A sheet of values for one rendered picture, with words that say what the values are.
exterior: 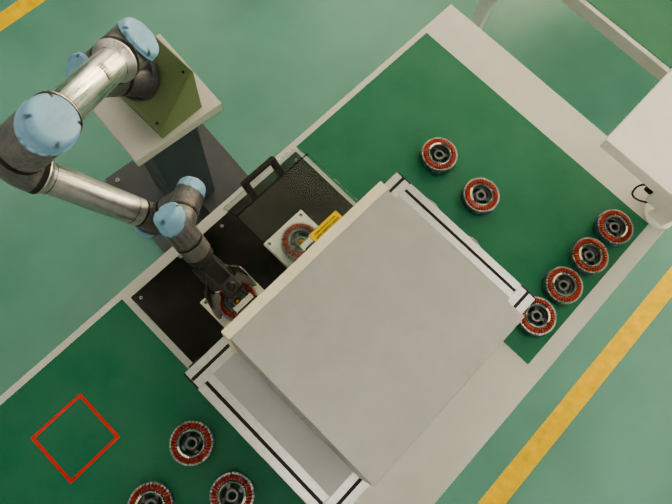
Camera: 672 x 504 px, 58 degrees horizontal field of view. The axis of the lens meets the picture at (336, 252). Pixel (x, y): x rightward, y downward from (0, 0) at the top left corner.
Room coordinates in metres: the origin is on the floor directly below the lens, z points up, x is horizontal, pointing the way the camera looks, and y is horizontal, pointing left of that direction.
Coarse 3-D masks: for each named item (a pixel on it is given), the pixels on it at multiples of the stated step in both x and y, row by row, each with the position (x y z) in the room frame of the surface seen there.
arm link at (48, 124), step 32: (128, 32) 0.80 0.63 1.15; (96, 64) 0.67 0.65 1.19; (128, 64) 0.73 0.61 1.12; (64, 96) 0.53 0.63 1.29; (96, 96) 0.59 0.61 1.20; (0, 128) 0.42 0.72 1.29; (32, 128) 0.42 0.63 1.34; (64, 128) 0.45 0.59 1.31; (0, 160) 0.36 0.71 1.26; (32, 160) 0.38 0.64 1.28
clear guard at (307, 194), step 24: (288, 168) 0.61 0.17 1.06; (312, 168) 0.62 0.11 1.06; (264, 192) 0.53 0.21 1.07; (288, 192) 0.54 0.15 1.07; (312, 192) 0.56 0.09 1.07; (336, 192) 0.58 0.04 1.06; (240, 216) 0.45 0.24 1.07; (264, 216) 0.47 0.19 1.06; (288, 216) 0.48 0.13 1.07; (312, 216) 0.50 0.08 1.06; (264, 240) 0.41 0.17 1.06; (288, 240) 0.42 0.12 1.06; (312, 240) 0.44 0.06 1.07; (288, 264) 0.37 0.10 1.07
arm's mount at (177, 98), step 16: (160, 48) 0.91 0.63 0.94; (160, 64) 0.87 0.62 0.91; (176, 64) 0.87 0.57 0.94; (160, 80) 0.84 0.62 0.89; (176, 80) 0.84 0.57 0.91; (192, 80) 0.85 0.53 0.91; (160, 96) 0.80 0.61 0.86; (176, 96) 0.80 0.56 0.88; (192, 96) 0.84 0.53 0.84; (144, 112) 0.77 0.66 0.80; (160, 112) 0.77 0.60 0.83; (176, 112) 0.79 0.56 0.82; (192, 112) 0.83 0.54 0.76; (160, 128) 0.73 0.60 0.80
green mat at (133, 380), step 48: (96, 336) 0.11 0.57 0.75; (144, 336) 0.14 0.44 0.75; (48, 384) -0.04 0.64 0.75; (96, 384) -0.01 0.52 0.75; (144, 384) 0.02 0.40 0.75; (192, 384) 0.06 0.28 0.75; (0, 432) -0.19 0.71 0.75; (48, 432) -0.16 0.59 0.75; (96, 432) -0.13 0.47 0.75; (144, 432) -0.09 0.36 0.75; (192, 432) -0.06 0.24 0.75; (0, 480) -0.30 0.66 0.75; (48, 480) -0.27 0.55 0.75; (96, 480) -0.24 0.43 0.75; (144, 480) -0.21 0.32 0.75; (192, 480) -0.17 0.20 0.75
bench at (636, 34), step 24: (480, 0) 1.85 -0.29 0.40; (576, 0) 1.65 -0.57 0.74; (600, 0) 1.67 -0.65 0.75; (624, 0) 1.70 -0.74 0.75; (648, 0) 1.73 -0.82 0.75; (480, 24) 1.83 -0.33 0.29; (600, 24) 1.60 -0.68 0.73; (624, 24) 1.60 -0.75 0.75; (648, 24) 1.63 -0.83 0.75; (624, 48) 1.54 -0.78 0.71; (648, 48) 1.53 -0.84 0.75
